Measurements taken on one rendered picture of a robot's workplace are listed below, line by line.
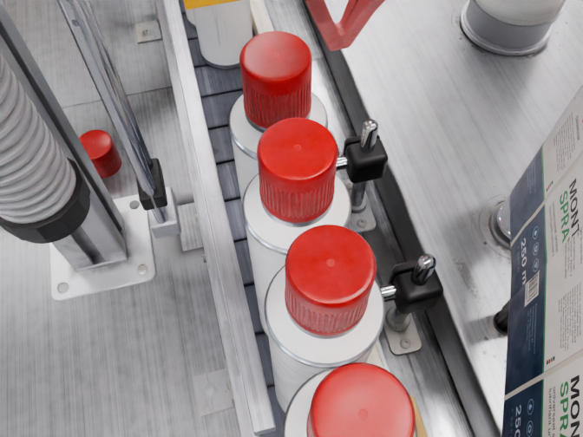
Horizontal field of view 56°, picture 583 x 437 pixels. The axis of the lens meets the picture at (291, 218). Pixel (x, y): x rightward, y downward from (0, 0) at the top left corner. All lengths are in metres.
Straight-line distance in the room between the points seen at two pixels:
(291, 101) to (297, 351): 0.11
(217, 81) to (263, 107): 0.27
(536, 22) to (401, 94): 0.14
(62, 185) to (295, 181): 0.09
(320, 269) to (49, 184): 0.10
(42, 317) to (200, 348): 0.14
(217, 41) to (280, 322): 0.34
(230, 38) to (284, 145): 0.30
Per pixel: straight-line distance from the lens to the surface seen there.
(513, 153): 0.51
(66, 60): 0.66
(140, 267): 0.49
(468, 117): 0.52
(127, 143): 0.34
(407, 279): 0.38
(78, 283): 0.50
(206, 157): 0.37
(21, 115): 0.18
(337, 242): 0.20
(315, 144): 0.22
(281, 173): 0.21
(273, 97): 0.25
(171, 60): 0.56
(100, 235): 0.45
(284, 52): 0.26
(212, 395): 0.44
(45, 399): 0.48
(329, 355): 0.23
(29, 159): 0.19
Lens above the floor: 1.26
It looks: 61 degrees down
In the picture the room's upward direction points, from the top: straight up
